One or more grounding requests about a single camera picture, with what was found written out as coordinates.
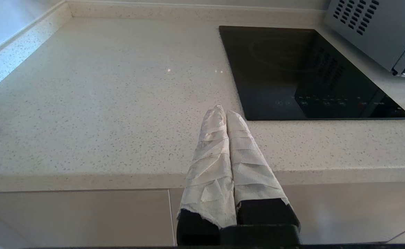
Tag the left gripper left finger wrapped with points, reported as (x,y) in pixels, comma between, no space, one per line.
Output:
(209,173)

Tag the silver black microwave oven body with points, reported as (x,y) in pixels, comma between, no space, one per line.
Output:
(372,31)

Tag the beige cabinet front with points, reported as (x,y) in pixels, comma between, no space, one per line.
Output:
(344,211)
(84,219)

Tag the black glass induction cooktop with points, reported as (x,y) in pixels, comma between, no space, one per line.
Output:
(303,76)

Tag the left gripper right finger wrapped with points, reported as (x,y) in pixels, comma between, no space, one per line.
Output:
(254,180)

